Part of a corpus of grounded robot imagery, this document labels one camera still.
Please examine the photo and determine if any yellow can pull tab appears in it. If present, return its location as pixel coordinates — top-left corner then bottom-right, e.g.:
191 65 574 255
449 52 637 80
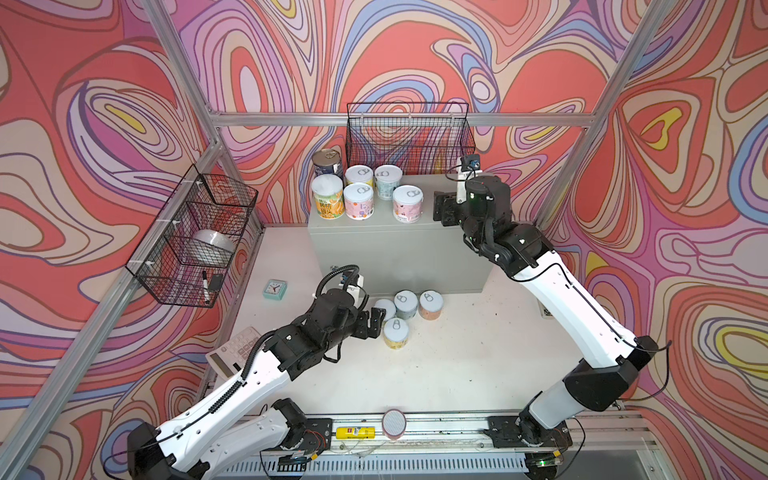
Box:
344 165 374 187

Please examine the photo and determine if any pink can fruit print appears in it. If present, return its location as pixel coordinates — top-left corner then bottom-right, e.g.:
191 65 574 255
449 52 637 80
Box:
392 185 424 224

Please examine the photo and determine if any green can pull tab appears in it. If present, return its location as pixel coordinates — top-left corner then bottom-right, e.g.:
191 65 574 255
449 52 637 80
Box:
373 298 396 323

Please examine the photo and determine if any yellow can centre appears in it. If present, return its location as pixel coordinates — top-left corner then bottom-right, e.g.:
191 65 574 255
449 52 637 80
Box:
382 317 410 350

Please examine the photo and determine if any pink calculator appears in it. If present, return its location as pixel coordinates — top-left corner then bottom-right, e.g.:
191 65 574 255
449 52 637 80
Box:
206 326 260 379

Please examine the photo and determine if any teal can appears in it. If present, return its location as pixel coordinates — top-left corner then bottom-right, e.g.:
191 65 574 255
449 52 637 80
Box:
374 165 403 200

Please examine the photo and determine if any teal can pull tab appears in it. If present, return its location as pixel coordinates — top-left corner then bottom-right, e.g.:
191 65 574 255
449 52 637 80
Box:
393 290 419 320

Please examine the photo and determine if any orange pink can pull tab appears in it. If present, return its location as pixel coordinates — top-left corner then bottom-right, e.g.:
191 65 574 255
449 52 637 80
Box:
419 290 444 321

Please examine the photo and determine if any pink can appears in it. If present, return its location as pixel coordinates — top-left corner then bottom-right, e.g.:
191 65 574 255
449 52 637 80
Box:
343 183 374 221

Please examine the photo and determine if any black wire basket wall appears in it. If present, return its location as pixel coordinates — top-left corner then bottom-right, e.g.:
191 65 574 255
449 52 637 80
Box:
126 166 258 308
345 100 475 175

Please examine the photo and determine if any grey metal cabinet box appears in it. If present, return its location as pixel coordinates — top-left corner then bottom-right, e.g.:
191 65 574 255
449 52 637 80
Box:
308 175 495 297

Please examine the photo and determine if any mint green alarm clock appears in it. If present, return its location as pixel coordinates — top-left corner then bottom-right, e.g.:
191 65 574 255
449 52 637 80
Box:
262 279 288 301

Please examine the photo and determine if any yellow green can plastic lid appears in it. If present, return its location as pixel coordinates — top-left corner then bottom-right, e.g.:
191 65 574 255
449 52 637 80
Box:
311 174 345 220

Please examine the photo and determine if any black marker in basket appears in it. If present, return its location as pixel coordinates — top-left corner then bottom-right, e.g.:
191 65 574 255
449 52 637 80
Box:
201 270 211 306

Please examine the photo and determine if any dark blue tin can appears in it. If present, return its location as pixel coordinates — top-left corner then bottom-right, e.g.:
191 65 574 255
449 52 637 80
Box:
311 148 343 178

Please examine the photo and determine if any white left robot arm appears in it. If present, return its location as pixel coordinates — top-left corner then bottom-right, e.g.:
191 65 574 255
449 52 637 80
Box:
126 288 386 479

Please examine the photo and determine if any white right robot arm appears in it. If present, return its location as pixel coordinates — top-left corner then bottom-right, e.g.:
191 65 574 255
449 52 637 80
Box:
433 175 660 446

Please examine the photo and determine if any black wire basket left wall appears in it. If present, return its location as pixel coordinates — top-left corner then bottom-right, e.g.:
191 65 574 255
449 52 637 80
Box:
126 166 258 308

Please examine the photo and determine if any black wire basket back wall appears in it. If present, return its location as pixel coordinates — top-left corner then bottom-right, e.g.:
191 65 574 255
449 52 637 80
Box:
345 100 475 175

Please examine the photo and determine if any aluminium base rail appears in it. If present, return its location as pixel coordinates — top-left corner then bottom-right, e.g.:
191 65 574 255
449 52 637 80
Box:
212 410 676 479

